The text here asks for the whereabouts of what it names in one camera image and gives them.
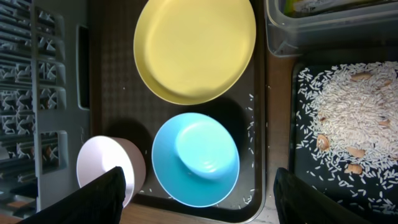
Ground spilled rice food waste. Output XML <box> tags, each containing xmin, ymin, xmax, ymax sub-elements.
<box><xmin>295</xmin><ymin>61</ymin><xmax>398</xmax><ymax>215</ymax></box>

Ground yellow round plate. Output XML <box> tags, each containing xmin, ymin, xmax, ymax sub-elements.
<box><xmin>133</xmin><ymin>0</ymin><xmax>256</xmax><ymax>105</ymax></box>

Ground dark brown serving tray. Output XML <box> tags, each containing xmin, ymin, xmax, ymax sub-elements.
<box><xmin>88</xmin><ymin>1</ymin><xmax>267</xmax><ymax>223</ymax></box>

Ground light blue bowl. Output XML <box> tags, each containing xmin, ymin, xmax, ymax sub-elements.
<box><xmin>151</xmin><ymin>113</ymin><xmax>240</xmax><ymax>208</ymax></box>

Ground black rectangular tray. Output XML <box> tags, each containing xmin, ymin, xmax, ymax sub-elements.
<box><xmin>289</xmin><ymin>63</ymin><xmax>397</xmax><ymax>223</ymax></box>

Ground grey plastic dishwasher rack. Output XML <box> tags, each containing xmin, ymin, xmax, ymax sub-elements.
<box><xmin>1</xmin><ymin>0</ymin><xmax>90</xmax><ymax>219</ymax></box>

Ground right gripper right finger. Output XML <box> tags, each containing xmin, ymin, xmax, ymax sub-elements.
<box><xmin>274</xmin><ymin>167</ymin><xmax>368</xmax><ymax>224</ymax></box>

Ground green snack wrapper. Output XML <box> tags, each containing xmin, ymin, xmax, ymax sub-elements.
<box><xmin>283</xmin><ymin>0</ymin><xmax>310</xmax><ymax>17</ymax></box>

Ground white pink bowl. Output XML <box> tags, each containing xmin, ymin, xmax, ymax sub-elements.
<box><xmin>76</xmin><ymin>136</ymin><xmax>146</xmax><ymax>207</ymax></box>

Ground clear plastic waste bin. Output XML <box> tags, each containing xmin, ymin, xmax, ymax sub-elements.
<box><xmin>264</xmin><ymin>1</ymin><xmax>397</xmax><ymax>57</ymax></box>

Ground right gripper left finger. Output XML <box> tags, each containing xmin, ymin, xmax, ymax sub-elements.
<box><xmin>19</xmin><ymin>167</ymin><xmax>126</xmax><ymax>224</ymax></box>

